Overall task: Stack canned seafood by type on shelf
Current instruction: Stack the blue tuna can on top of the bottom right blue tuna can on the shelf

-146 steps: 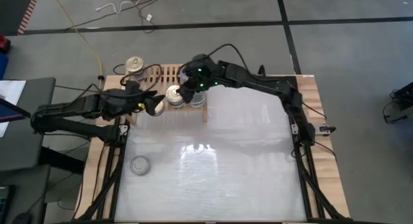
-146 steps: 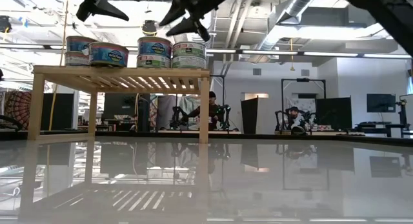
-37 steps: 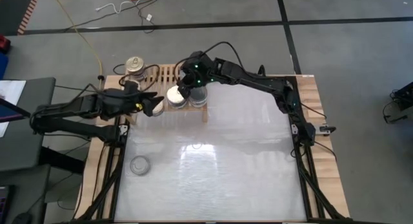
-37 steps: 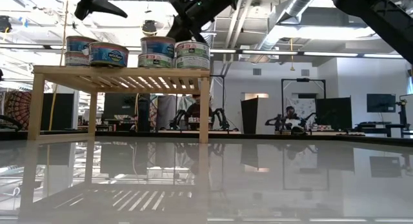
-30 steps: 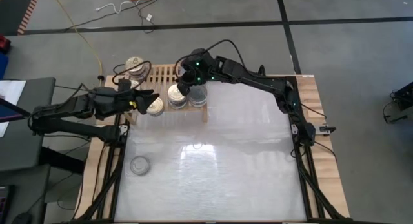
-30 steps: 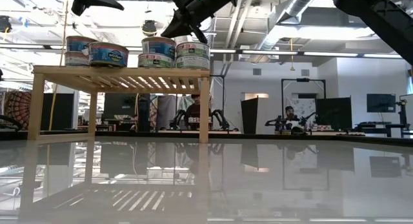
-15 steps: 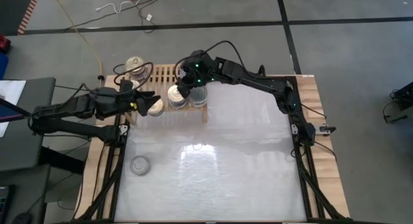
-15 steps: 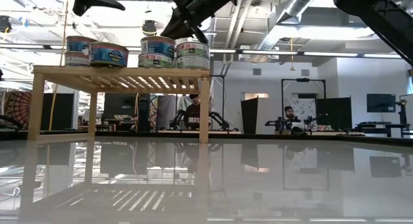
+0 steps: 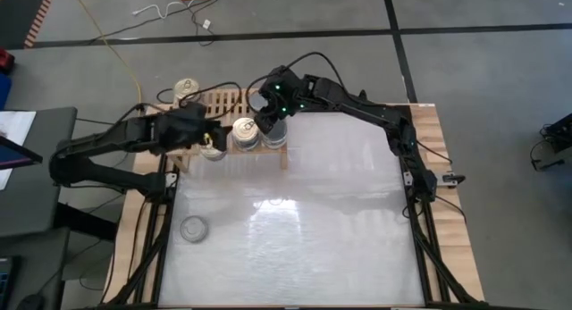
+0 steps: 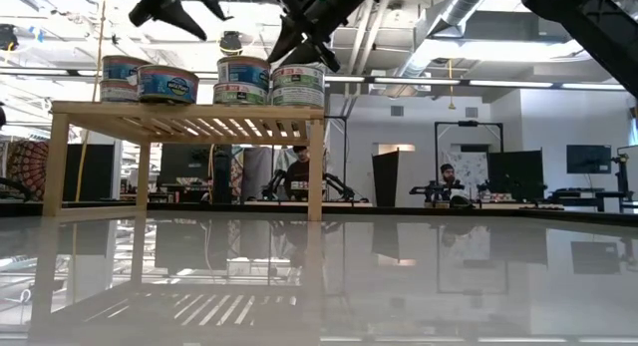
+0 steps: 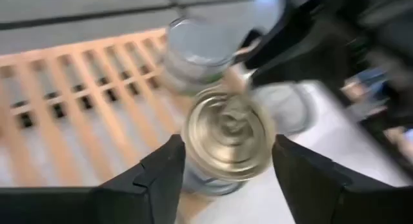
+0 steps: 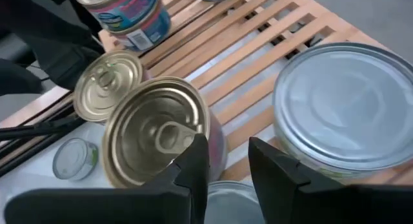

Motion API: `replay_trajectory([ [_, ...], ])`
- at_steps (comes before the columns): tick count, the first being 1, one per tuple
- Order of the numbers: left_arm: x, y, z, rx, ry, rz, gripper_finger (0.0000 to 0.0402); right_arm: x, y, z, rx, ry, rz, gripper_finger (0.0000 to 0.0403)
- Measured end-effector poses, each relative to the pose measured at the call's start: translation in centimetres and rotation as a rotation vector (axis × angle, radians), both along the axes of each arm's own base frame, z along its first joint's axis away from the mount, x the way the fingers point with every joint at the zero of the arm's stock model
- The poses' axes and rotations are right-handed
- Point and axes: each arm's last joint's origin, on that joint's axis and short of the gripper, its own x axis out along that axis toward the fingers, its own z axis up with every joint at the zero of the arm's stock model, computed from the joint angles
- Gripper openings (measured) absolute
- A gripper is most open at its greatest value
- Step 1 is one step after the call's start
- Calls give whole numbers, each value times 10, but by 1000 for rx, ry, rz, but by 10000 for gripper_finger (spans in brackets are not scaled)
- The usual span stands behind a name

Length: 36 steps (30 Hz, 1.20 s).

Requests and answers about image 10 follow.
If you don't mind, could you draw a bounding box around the black standing panel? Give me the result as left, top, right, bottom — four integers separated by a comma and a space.
372, 150, 401, 207

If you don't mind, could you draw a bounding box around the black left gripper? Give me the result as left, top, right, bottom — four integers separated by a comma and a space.
128, 0, 234, 43

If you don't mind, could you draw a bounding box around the white wall poster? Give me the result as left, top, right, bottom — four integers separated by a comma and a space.
443, 151, 488, 200

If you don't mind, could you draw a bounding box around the patterned red tapestry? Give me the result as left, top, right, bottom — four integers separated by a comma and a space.
5, 140, 51, 202

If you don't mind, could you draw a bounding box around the black background table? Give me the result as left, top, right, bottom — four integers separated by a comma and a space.
546, 187, 635, 213

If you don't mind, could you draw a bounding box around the wooden slatted shelf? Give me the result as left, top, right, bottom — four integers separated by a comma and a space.
43, 101, 325, 222

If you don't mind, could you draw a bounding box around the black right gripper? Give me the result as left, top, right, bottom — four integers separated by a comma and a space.
267, 0, 381, 75

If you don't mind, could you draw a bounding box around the black background monitor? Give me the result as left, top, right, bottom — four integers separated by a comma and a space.
158, 145, 213, 185

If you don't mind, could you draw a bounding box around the black tripod stand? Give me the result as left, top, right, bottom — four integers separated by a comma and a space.
613, 154, 630, 193

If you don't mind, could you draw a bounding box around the silver spiral air duct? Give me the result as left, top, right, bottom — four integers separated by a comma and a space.
388, 0, 499, 96

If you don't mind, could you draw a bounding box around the dark wall monitor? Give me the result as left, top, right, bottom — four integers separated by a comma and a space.
566, 145, 613, 175

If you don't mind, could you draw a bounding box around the black overhead camera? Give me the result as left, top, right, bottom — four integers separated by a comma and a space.
218, 30, 244, 57

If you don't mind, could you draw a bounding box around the person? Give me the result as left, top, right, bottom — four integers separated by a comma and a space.
283, 145, 313, 201
438, 162, 473, 207

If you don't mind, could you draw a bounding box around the yellow hanging cable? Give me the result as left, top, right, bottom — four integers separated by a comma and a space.
74, 0, 109, 203

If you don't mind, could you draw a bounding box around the black partition screen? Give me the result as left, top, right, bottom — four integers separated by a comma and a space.
487, 150, 544, 197

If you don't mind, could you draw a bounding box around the black rectangular frame stand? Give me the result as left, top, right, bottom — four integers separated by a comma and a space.
434, 120, 504, 197

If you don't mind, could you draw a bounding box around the black ceiling device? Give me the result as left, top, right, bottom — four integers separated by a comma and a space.
0, 24, 20, 53

